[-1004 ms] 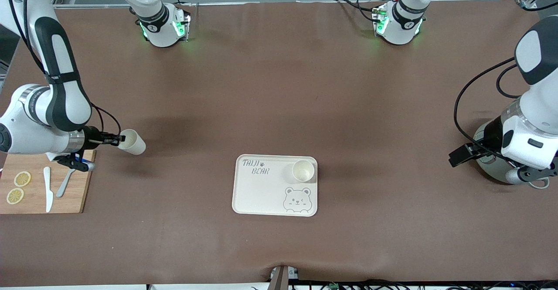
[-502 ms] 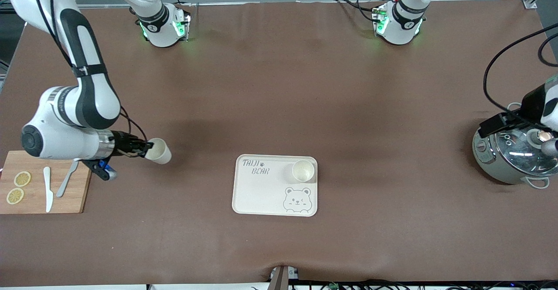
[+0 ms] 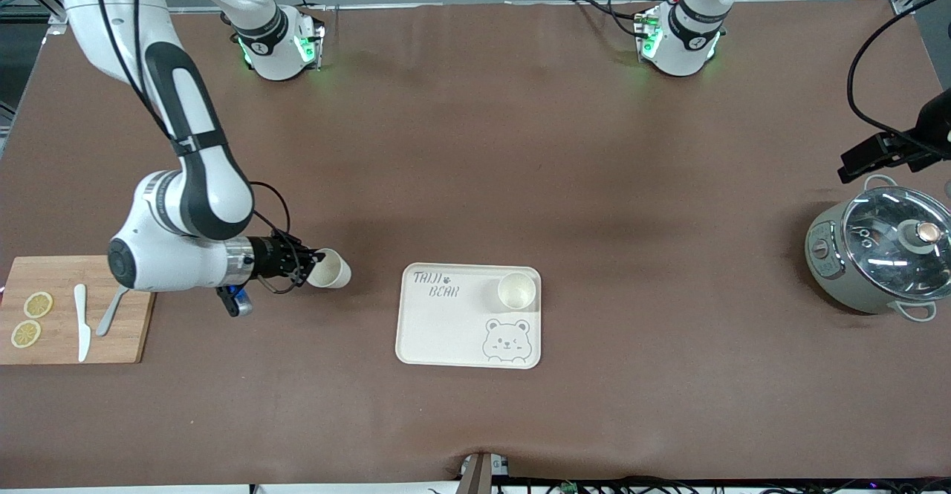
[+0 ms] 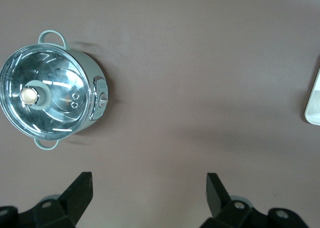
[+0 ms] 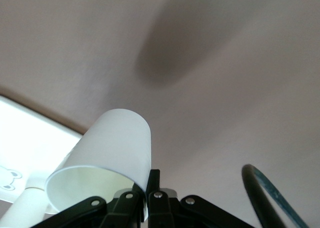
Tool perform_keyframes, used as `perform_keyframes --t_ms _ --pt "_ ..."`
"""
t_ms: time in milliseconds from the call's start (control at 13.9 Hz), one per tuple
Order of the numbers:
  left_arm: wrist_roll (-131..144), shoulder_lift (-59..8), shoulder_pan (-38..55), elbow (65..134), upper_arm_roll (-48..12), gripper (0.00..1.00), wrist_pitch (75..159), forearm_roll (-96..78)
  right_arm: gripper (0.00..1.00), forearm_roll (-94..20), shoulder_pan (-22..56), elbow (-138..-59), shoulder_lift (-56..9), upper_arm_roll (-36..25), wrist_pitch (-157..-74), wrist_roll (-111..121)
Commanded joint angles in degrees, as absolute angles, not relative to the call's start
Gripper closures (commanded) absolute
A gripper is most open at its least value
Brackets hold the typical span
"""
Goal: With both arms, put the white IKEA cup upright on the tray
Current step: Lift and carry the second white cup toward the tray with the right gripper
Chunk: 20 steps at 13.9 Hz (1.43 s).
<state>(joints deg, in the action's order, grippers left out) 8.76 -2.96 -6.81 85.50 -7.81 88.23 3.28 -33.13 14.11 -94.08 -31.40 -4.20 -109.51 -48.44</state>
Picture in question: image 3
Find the cream bear print tray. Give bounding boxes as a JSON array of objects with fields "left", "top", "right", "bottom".
[{"left": 395, "top": 263, "right": 542, "bottom": 370}]

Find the glass pot lid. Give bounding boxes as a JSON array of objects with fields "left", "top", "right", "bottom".
[{"left": 842, "top": 186, "right": 951, "bottom": 302}]

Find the grey-green electric cooking pot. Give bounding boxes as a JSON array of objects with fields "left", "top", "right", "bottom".
[{"left": 805, "top": 175, "right": 951, "bottom": 322}]

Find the grey plastic knife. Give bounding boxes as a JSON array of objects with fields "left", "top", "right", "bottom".
[{"left": 95, "top": 286, "right": 131, "bottom": 337}]

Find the brown table mat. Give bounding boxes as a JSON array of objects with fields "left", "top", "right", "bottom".
[{"left": 0, "top": 0, "right": 951, "bottom": 489}]

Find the white plastic knife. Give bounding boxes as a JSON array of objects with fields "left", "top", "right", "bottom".
[{"left": 74, "top": 284, "right": 91, "bottom": 363}]

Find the wooden cutting board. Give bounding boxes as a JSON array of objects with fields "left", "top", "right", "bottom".
[{"left": 0, "top": 255, "right": 157, "bottom": 365}]

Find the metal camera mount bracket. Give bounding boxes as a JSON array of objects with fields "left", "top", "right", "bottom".
[{"left": 457, "top": 451, "right": 510, "bottom": 494}]

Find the black cable at left arm base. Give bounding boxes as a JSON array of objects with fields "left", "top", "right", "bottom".
[{"left": 571, "top": 0, "right": 673, "bottom": 38}]

